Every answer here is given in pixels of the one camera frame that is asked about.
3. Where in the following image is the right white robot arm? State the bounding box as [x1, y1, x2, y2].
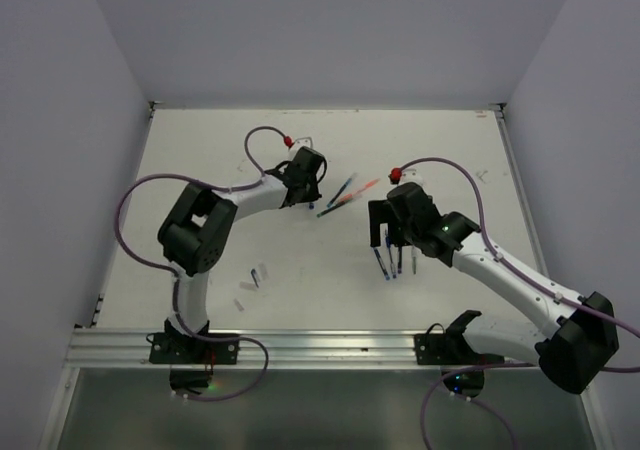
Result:
[368, 182, 619, 394]

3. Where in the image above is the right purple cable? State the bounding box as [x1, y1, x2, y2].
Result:
[388, 157, 640, 450]

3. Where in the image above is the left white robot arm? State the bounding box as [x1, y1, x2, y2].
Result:
[158, 146, 327, 363]

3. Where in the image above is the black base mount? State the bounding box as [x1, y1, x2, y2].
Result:
[145, 320, 239, 398]
[413, 310, 505, 399]

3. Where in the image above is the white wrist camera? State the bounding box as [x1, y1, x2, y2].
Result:
[399, 168, 424, 187]
[291, 136, 314, 149]

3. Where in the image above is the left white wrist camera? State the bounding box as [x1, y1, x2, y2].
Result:
[291, 136, 314, 149]

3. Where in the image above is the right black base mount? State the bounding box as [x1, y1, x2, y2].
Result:
[413, 310, 505, 399]

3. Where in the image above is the dark blue grip pen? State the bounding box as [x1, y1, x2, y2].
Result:
[384, 230, 397, 279]

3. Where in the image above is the teal dark gel pen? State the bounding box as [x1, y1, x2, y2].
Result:
[316, 194, 361, 218]

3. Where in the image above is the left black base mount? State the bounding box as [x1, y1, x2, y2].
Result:
[145, 320, 239, 398]

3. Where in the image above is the orange gel pen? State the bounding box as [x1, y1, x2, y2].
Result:
[345, 178, 380, 198]

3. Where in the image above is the blue clear gel pen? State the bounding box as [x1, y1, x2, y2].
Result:
[372, 247, 391, 281]

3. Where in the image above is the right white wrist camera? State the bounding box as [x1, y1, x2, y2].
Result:
[399, 168, 424, 187]

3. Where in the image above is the grey clear pen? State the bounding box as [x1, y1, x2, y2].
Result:
[411, 246, 417, 275]

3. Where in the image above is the aluminium front rail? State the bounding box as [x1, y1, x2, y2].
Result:
[62, 325, 589, 371]

